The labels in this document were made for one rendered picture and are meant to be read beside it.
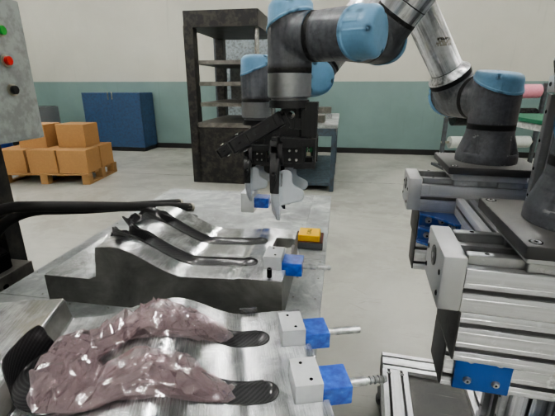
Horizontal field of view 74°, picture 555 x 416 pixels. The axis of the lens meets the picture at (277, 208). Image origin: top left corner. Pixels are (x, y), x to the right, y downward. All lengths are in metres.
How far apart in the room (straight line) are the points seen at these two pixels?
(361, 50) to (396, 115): 6.72
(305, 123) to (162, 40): 7.44
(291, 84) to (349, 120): 6.61
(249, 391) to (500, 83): 0.89
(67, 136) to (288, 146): 5.17
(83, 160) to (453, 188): 4.82
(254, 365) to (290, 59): 0.47
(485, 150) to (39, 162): 5.28
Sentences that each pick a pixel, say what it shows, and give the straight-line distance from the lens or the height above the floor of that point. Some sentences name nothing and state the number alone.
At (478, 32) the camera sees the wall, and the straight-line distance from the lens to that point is 7.57.
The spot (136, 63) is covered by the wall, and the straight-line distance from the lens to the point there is 8.27.
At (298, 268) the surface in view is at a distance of 0.73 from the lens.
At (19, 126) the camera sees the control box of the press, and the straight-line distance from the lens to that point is 1.39.
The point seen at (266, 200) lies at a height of 0.94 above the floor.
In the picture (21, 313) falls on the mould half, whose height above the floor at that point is 0.91.
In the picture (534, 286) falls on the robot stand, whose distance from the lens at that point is 0.65.
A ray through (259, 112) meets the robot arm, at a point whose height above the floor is 1.17.
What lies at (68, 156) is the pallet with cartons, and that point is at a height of 0.37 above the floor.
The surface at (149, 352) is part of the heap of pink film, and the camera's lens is 0.52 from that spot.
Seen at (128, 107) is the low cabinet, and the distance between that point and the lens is 7.77.
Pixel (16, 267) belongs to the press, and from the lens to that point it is 1.18.
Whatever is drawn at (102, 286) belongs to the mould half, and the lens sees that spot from 0.85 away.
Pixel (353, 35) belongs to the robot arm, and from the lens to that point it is 0.58.
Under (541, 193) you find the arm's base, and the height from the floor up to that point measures 1.08.
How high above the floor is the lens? 1.23
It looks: 18 degrees down
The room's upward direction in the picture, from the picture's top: straight up
